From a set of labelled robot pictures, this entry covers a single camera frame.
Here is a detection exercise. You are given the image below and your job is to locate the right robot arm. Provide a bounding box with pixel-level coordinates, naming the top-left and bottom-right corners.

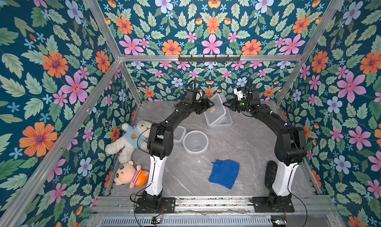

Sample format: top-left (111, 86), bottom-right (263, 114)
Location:
top-left (223, 88), bottom-right (307, 211)

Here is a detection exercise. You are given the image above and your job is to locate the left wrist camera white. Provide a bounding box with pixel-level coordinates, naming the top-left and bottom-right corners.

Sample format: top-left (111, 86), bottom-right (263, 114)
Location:
top-left (233, 87), bottom-right (244, 101)

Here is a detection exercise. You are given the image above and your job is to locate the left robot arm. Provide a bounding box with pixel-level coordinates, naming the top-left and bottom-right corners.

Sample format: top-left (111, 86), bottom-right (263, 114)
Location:
top-left (141, 89), bottom-right (214, 210)

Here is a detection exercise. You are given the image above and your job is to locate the square clear box lid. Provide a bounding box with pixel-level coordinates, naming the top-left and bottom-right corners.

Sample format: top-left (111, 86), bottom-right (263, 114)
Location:
top-left (203, 93), bottom-right (226, 126)

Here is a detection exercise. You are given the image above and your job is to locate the black hook rail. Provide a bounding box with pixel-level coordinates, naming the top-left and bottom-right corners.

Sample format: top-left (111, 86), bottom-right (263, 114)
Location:
top-left (178, 55), bottom-right (241, 63)

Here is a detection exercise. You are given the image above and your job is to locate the square clear lunch box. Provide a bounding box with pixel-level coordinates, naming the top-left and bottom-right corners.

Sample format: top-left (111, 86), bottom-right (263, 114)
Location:
top-left (208, 107), bottom-right (233, 130)

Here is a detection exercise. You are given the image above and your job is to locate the blue cleaning cloth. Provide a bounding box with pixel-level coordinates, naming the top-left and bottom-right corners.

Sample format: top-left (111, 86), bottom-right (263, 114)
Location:
top-left (208, 160), bottom-right (240, 189)

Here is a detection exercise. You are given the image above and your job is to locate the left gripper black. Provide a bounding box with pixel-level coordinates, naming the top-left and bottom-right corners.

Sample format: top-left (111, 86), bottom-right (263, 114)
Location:
top-left (190, 98), bottom-right (215, 115)

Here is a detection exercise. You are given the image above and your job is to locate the pink doll orange outfit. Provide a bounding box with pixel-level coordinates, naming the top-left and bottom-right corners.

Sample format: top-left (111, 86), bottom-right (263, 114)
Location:
top-left (114, 161), bottom-right (149, 188)

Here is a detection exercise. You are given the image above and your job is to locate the round clear lunch box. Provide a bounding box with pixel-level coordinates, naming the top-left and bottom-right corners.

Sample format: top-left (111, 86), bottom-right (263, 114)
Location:
top-left (183, 130), bottom-right (209, 155)

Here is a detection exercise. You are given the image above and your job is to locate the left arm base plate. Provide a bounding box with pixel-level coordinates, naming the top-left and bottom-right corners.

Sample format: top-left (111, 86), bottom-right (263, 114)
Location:
top-left (135, 197), bottom-right (176, 214)

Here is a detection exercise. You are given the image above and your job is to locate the white teddy bear blue shirt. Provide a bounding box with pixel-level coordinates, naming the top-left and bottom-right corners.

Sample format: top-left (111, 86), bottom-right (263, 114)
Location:
top-left (105, 120), bottom-right (152, 164)

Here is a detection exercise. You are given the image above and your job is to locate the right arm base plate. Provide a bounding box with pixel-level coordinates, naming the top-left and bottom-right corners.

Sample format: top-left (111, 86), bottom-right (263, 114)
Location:
top-left (250, 193), bottom-right (295, 213)

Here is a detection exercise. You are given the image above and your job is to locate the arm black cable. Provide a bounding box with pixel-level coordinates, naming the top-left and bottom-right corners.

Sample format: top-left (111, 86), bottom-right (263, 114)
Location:
top-left (285, 167), bottom-right (309, 227)
top-left (129, 179), bottom-right (155, 227)

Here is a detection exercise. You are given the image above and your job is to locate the white ventilation grille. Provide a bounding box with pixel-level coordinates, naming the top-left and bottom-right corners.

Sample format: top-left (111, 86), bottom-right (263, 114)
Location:
top-left (99, 216), bottom-right (273, 227)

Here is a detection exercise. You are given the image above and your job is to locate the aluminium front rail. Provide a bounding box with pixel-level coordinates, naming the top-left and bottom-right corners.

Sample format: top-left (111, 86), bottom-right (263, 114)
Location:
top-left (92, 195), bottom-right (338, 216)

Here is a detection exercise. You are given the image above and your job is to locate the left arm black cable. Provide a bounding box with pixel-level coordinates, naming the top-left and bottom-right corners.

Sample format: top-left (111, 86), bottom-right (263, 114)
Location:
top-left (129, 179), bottom-right (155, 227)

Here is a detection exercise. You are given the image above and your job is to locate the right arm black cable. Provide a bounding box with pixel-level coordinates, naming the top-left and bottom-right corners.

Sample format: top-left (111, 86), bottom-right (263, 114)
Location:
top-left (285, 167), bottom-right (309, 227)

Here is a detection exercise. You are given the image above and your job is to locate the rectangular clear lunch box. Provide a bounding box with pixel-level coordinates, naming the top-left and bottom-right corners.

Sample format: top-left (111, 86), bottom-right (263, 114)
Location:
top-left (174, 125), bottom-right (187, 143)

